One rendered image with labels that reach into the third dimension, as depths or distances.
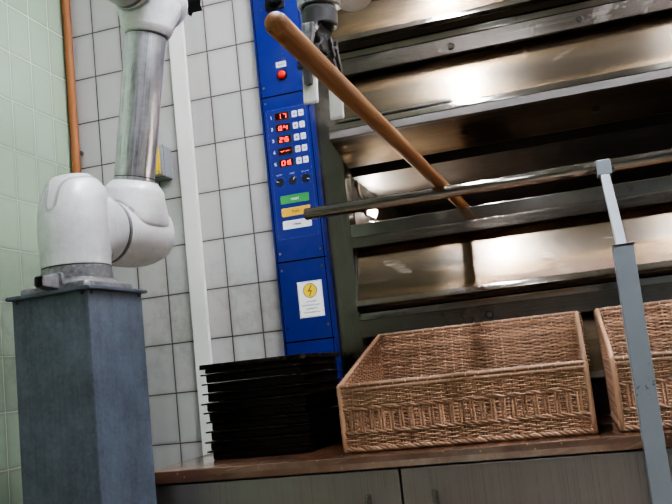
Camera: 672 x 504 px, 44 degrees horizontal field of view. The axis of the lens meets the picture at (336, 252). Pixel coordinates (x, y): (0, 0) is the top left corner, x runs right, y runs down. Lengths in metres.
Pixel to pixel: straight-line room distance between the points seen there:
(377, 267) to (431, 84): 0.55
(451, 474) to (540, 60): 1.21
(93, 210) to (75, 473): 0.57
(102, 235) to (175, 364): 0.78
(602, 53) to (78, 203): 1.44
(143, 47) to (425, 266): 0.96
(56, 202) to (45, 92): 0.92
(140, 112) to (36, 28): 0.82
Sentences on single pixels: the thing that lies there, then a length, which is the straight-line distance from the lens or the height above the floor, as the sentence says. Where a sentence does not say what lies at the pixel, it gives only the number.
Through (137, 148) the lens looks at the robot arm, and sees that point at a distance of 2.11.
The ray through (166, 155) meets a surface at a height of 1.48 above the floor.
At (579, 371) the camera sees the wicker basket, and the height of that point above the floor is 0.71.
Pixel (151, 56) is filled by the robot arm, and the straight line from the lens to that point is 2.16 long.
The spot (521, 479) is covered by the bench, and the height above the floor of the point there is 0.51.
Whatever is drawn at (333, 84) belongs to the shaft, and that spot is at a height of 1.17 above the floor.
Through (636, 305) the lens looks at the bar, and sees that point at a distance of 1.72.
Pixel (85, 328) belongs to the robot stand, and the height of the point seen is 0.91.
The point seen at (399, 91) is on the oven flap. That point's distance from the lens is 2.48.
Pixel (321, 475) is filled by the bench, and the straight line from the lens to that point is 1.87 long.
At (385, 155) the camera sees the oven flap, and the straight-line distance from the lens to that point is 2.43.
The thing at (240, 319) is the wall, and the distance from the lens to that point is 2.51.
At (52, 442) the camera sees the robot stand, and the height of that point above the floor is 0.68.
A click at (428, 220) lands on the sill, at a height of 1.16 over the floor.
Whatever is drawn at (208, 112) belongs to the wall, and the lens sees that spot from 2.65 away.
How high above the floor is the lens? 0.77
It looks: 8 degrees up
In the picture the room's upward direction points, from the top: 6 degrees counter-clockwise
